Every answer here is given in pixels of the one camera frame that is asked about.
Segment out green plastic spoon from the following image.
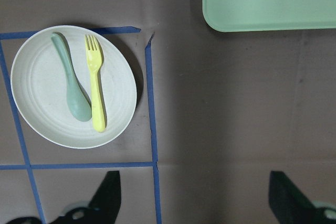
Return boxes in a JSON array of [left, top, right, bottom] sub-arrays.
[[51, 33, 92, 122]]

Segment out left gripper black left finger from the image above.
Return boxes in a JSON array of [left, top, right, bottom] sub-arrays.
[[5, 170, 121, 224]]

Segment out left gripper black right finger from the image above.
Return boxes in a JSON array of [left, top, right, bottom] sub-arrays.
[[268, 171, 335, 223]]

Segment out white round plate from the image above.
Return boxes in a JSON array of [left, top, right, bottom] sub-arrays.
[[10, 26, 137, 149]]

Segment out light green tray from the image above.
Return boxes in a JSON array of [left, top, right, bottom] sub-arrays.
[[202, 0, 335, 32]]

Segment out yellow plastic fork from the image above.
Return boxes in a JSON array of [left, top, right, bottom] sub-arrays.
[[85, 35, 106, 132]]

